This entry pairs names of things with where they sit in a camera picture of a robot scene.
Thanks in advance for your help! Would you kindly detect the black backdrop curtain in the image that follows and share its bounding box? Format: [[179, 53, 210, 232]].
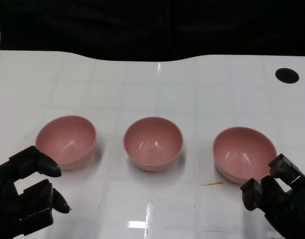
[[0, 0, 305, 62]]

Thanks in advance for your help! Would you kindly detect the pink plastic bowl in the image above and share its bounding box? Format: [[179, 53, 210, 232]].
[[123, 116, 184, 172], [212, 126, 278, 185], [34, 115, 97, 171]]

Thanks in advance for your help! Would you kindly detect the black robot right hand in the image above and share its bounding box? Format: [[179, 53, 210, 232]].
[[240, 153, 305, 239]]

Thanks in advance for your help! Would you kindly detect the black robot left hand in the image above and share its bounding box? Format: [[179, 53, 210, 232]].
[[0, 145, 71, 239]]

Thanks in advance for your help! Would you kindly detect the thin black hanging cable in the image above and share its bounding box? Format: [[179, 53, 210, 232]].
[[166, 0, 180, 57]]

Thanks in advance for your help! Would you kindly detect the round black table grommet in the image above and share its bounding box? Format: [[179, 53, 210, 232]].
[[275, 67, 300, 84]]

